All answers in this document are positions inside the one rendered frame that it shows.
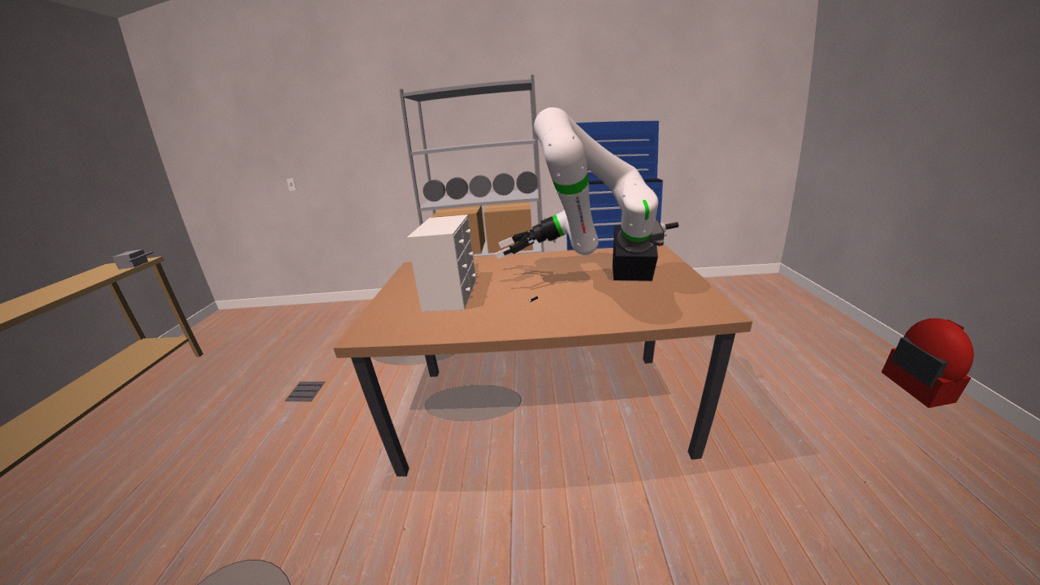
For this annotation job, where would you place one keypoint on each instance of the white chest of drawers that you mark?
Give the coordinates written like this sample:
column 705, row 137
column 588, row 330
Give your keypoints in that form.
column 434, row 260

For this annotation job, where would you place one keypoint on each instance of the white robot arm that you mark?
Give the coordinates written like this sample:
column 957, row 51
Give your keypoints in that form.
column 564, row 152

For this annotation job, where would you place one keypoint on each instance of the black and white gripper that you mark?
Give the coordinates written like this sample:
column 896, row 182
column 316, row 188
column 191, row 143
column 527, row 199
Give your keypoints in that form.
column 526, row 239

